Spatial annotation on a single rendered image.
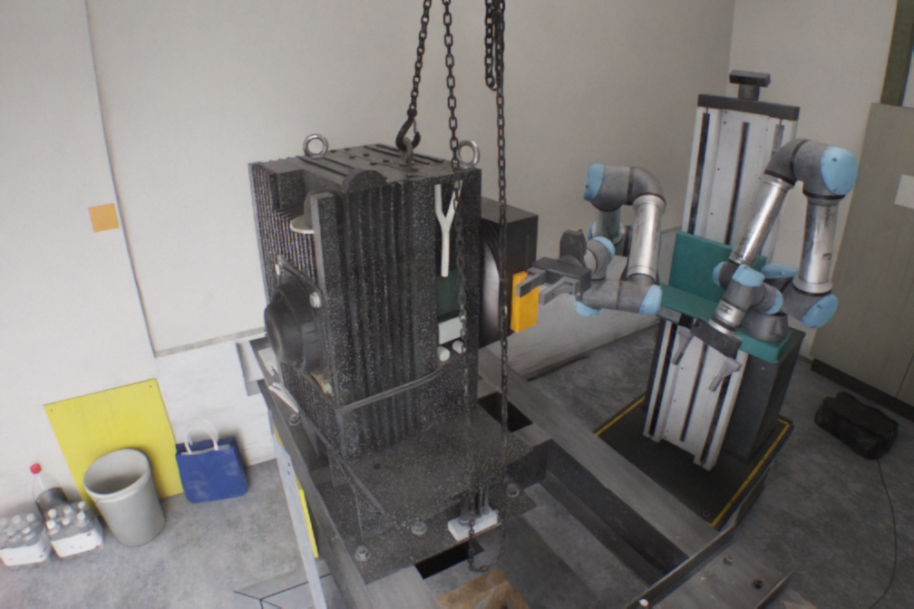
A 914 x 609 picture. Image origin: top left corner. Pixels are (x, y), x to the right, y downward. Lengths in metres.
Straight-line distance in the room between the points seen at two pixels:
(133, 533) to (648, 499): 2.05
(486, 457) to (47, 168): 1.80
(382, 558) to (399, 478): 0.25
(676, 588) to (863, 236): 2.55
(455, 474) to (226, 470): 1.45
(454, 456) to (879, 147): 2.87
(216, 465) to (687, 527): 1.93
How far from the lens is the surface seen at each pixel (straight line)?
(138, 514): 2.58
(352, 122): 2.41
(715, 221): 2.06
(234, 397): 2.64
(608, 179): 1.59
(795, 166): 1.60
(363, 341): 1.30
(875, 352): 3.75
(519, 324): 1.43
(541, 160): 2.98
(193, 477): 2.67
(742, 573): 1.66
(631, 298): 1.36
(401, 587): 1.50
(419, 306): 1.32
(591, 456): 1.86
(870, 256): 3.60
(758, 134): 1.96
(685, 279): 2.08
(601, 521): 1.99
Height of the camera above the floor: 1.89
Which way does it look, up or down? 23 degrees down
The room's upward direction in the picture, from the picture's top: straight up
